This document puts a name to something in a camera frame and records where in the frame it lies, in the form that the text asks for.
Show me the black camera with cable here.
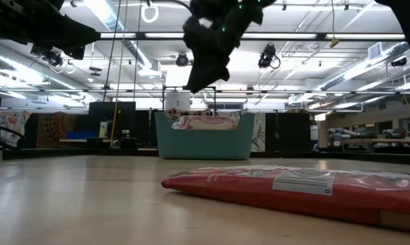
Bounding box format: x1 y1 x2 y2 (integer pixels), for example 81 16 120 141
258 44 281 70

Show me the black looped cable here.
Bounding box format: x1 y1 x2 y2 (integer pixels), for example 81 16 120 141
0 120 25 150

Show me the thin black hanging cable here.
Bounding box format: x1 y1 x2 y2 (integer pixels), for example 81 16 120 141
103 0 122 102

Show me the cable with yellow plug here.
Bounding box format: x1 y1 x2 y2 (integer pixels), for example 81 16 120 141
329 0 341 48

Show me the white hanging ring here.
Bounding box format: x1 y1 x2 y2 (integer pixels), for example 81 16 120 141
140 1 160 24

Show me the black overhead beam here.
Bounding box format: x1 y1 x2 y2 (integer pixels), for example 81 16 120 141
99 31 407 41

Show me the white box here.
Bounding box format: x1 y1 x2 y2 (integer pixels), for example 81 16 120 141
165 92 191 111

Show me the round black ceiling camera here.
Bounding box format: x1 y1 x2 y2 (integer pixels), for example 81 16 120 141
175 52 190 67

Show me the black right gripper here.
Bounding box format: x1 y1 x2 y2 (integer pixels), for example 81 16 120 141
182 0 277 95

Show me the floral patterned cushion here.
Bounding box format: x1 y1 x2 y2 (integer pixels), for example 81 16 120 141
166 108 212 120

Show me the black ceiling camera cluster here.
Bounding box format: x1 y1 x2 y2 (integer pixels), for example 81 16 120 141
30 46 64 67

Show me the red popcorn bag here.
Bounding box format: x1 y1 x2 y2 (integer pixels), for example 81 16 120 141
172 114 239 131
160 165 410 234

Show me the black cabinet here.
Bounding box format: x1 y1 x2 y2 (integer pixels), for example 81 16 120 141
265 112 311 152

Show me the orange patterned tapestry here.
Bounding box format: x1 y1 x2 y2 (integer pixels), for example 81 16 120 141
36 112 77 148

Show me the white floral cloth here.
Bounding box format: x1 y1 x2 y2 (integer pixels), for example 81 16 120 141
0 110 32 150

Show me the white floral panel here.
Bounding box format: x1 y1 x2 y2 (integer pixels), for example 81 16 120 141
250 112 267 152

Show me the teal plastic basket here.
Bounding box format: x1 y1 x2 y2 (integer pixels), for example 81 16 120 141
154 111 256 161

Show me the blue bin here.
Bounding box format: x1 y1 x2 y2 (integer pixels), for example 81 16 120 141
65 131 99 140

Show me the yellow hanging strap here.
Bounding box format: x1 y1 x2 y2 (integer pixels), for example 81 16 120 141
109 0 129 144

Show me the wooden background table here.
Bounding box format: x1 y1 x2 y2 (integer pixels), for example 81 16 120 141
362 137 410 144

